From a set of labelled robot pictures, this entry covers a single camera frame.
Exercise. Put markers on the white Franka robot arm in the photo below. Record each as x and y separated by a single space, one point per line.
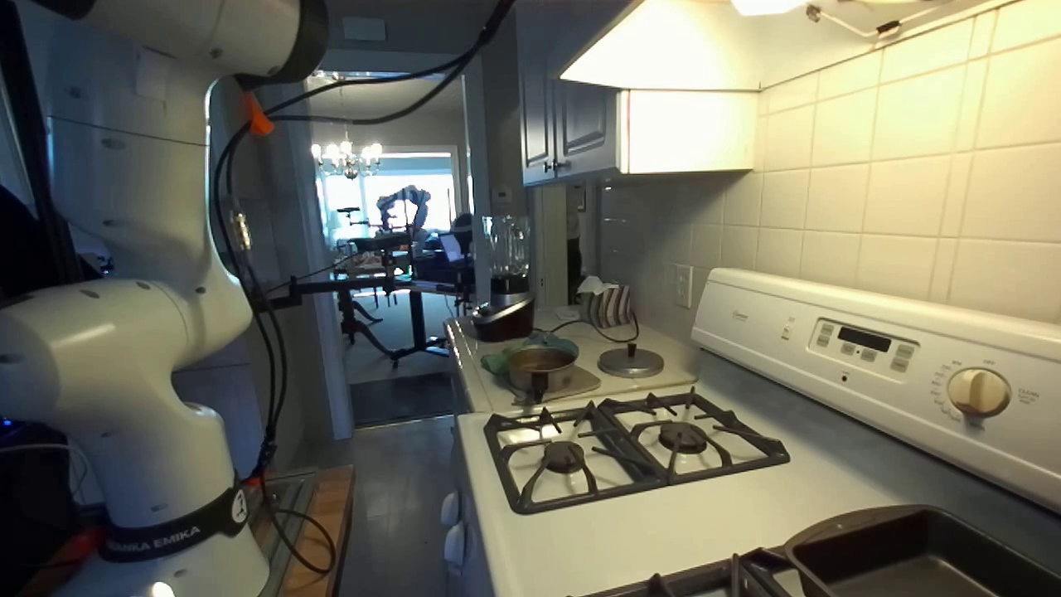
120 352

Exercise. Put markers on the black blender base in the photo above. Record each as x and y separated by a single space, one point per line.
504 321

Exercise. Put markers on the glass blender jar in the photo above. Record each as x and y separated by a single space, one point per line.
504 253

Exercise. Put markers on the black white striped object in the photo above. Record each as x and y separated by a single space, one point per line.
610 302

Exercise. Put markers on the dark dining furniture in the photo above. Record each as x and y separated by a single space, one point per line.
436 253

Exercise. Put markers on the black tripod stand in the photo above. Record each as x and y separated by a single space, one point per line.
419 321

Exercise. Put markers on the metal pot lid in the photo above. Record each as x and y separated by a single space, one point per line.
631 363

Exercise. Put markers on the black double burner grate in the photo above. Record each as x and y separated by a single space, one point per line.
752 573
617 425

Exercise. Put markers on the dark floor mat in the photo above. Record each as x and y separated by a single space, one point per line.
401 398

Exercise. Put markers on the white cabinet door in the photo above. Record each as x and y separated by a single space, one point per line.
535 134
586 126

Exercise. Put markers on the white stove knob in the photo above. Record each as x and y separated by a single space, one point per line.
457 545
453 508

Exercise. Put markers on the chandelier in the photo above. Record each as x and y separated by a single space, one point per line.
347 153

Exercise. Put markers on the white gas stove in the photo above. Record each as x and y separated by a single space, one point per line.
684 533

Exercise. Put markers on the white range hood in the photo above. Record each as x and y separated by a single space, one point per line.
684 50

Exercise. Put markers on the white ceiling vent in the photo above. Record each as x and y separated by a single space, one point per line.
363 27

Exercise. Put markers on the cream stove timer dial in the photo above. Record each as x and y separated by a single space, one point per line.
981 392

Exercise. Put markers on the white wall thermostat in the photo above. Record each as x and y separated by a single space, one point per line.
502 197

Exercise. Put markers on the white wall outlet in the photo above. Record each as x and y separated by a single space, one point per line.
687 287

